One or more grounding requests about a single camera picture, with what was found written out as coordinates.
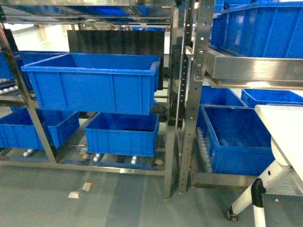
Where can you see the blue bin on left shelf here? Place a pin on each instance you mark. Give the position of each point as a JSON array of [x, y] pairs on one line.
[[108, 83]]

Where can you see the blue bin lower middle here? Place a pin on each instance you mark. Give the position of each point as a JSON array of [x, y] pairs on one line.
[[123, 134]]

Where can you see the black corrugated panel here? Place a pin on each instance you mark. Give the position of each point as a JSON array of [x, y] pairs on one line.
[[119, 42]]

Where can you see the blue bin lower right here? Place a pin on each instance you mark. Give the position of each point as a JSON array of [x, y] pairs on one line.
[[238, 141]]

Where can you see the blue bin lower left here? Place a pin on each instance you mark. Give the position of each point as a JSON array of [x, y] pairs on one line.
[[17, 129]]

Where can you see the large blue bin right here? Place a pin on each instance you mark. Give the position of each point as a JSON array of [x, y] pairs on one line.
[[269, 29]]

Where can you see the steel rack upright post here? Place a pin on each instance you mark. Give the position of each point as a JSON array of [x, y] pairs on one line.
[[189, 40]]

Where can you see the steel shelf front rail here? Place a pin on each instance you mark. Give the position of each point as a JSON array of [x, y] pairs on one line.
[[227, 71]]

